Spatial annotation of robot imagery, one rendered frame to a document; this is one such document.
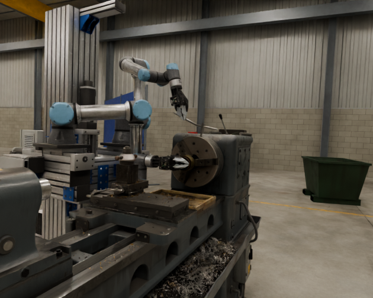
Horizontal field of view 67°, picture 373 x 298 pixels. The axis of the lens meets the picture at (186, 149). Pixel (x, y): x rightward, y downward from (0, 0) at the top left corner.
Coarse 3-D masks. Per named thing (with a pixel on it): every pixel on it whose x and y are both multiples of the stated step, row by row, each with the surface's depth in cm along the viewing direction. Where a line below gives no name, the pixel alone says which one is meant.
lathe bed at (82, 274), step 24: (192, 192) 185; (216, 216) 169; (72, 240) 96; (96, 240) 104; (120, 240) 110; (192, 240) 141; (72, 264) 88; (96, 264) 80; (120, 264) 83; (144, 264) 98; (168, 264) 114; (72, 288) 67; (96, 288) 76; (120, 288) 86; (144, 288) 97
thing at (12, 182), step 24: (0, 168) 70; (24, 168) 70; (0, 192) 60; (24, 192) 65; (48, 192) 75; (0, 216) 60; (24, 216) 65; (0, 240) 60; (24, 240) 66; (48, 240) 78; (0, 264) 60; (24, 264) 64; (48, 264) 68; (0, 288) 58; (24, 288) 62
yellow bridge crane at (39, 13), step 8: (0, 0) 1042; (8, 0) 1049; (16, 0) 1076; (24, 0) 1108; (32, 0) 1138; (16, 8) 1109; (24, 8) 1110; (32, 8) 1141; (40, 8) 1176; (48, 8) 1211; (32, 16) 1179; (40, 16) 1178
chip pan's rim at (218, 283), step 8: (248, 216) 232; (256, 216) 230; (248, 224) 222; (256, 224) 208; (248, 240) 189; (240, 248) 163; (232, 264) 152; (224, 272) 138; (216, 280) 125; (224, 280) 140; (216, 288) 128; (208, 296) 117
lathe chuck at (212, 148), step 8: (192, 136) 170; (176, 144) 174; (192, 144) 170; (200, 144) 168; (208, 144) 165; (176, 152) 174; (192, 152) 170; (200, 152) 168; (208, 152) 166; (216, 152) 165; (200, 168) 168; (208, 168) 166; (216, 168) 164; (176, 176) 175; (192, 176) 170; (200, 176) 168; (208, 176) 166; (216, 176) 171; (192, 184) 171; (200, 184) 168
